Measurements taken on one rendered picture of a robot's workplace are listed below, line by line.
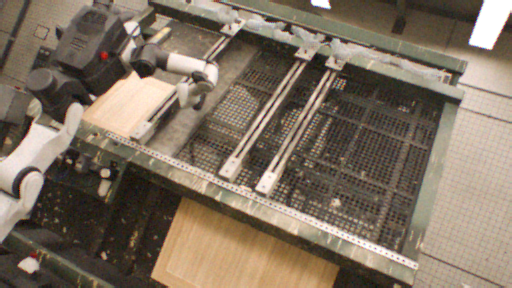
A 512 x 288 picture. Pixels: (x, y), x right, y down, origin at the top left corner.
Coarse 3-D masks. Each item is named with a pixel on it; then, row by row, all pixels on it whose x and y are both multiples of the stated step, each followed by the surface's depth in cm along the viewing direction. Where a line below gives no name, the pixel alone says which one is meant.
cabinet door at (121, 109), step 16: (128, 80) 261; (144, 80) 261; (112, 96) 251; (128, 96) 252; (144, 96) 252; (160, 96) 253; (96, 112) 242; (112, 112) 243; (128, 112) 243; (144, 112) 244; (112, 128) 235; (128, 128) 235
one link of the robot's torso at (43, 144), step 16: (80, 112) 188; (32, 128) 185; (48, 128) 189; (64, 128) 184; (32, 144) 180; (48, 144) 182; (64, 144) 188; (0, 160) 175; (16, 160) 176; (32, 160) 177; (48, 160) 186; (0, 176) 173; (16, 176) 171; (16, 192) 173
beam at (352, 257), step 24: (96, 144) 223; (144, 168) 215; (168, 168) 214; (192, 192) 209; (216, 192) 206; (240, 192) 206; (240, 216) 204; (264, 216) 198; (288, 216) 199; (288, 240) 199; (312, 240) 191; (336, 240) 191; (336, 264) 195; (360, 264) 185; (384, 264) 184
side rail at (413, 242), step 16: (448, 112) 248; (448, 128) 239; (432, 144) 234; (448, 144) 231; (432, 160) 223; (432, 176) 217; (432, 192) 210; (416, 208) 204; (416, 224) 198; (416, 240) 192; (416, 256) 187
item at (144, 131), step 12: (240, 24) 288; (228, 36) 282; (216, 48) 277; (228, 48) 285; (216, 60) 275; (168, 96) 245; (156, 108) 238; (168, 108) 240; (144, 120) 232; (156, 120) 233; (132, 132) 226; (144, 132) 226
